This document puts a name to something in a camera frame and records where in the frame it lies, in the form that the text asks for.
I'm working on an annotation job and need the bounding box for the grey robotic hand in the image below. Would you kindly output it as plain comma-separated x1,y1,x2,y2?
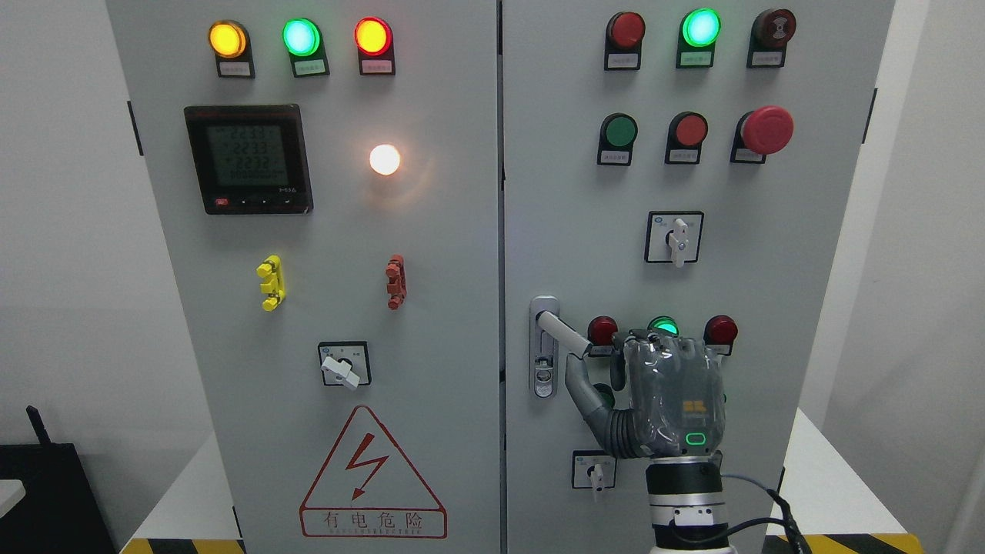
564,329,726,459

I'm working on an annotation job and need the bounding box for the silver door handle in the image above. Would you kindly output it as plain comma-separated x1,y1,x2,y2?
529,295,591,399

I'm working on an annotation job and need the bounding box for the grey right cabinet door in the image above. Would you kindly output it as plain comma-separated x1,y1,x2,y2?
502,1,894,553

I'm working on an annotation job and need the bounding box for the grey cabinet door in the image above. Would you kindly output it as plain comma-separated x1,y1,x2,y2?
502,1,894,553
108,1,500,553

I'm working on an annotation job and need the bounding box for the grey left cabinet door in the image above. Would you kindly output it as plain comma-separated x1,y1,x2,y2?
108,1,500,553

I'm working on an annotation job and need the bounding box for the green push button lower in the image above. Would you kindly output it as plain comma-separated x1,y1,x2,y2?
593,382,616,408

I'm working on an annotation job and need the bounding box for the green push button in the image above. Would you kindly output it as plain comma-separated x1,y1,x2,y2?
596,112,638,167
593,382,616,408

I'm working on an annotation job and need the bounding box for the green indicator lamp middle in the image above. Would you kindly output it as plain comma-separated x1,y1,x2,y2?
647,315,679,336

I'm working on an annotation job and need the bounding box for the green indicator lamp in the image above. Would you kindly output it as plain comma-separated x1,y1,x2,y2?
282,18,330,78
647,315,679,336
676,7,721,68

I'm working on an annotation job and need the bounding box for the red indicator lamp middle right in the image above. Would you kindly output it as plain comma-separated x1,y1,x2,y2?
703,315,738,355

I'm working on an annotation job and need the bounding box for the red indicator lamp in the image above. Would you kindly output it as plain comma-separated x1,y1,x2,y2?
703,315,738,355
587,315,619,357
604,12,645,72

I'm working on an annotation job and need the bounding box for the red indicator lamp middle left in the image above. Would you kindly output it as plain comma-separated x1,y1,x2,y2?
587,315,619,357

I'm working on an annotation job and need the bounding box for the red push button upper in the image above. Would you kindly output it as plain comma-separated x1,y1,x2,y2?
664,112,710,165

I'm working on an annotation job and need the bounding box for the green push button upper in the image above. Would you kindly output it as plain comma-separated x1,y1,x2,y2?
596,112,638,167

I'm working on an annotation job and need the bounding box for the red emergency stop mushroom button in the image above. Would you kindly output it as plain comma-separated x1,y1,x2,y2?
730,105,795,165

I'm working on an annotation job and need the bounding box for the red terminal connector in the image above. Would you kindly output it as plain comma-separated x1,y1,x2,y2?
385,255,407,311

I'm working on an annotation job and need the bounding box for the red electric hazard warning sticker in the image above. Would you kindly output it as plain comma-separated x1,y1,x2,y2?
299,405,448,539

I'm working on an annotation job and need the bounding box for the red indicator lamp top right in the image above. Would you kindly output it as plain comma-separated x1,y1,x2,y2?
604,12,645,72

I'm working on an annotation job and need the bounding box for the green indicator lamp top right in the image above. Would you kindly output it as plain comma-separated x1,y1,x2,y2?
676,7,721,68

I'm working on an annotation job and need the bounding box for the white glowing indicator lamp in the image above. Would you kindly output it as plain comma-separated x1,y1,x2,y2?
369,143,403,176

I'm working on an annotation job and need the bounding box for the dark red buzzer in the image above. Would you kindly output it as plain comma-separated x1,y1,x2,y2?
746,8,797,68

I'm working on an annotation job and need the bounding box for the yellow terminal connector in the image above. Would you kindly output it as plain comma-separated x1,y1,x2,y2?
255,255,286,312

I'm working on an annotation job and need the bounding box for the red-orange indicator lamp top left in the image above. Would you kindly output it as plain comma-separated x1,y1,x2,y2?
354,15,396,76

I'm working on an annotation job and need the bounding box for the black digital power meter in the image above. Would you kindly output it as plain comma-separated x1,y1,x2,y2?
184,104,313,215

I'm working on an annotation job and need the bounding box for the green indicator lamp top left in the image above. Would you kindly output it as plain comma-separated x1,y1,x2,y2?
282,18,330,78

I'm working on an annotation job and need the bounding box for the yellow indicator lamp top left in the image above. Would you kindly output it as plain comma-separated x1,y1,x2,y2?
208,20,255,78

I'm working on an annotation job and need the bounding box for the black box at left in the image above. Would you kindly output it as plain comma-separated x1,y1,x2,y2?
1,405,116,553

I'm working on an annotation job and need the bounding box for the white rotary switch lower right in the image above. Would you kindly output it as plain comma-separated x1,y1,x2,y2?
571,449,618,502

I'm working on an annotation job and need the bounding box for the white rotary switch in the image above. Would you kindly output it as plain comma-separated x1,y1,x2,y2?
571,449,618,502
644,211,704,268

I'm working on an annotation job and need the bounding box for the white rotary switch upper right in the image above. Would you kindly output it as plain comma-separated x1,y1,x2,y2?
644,211,704,268

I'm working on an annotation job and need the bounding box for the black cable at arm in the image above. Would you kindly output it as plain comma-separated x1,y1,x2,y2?
673,473,813,554

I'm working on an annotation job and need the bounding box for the white rotary switch left door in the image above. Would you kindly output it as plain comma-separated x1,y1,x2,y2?
317,341,372,390

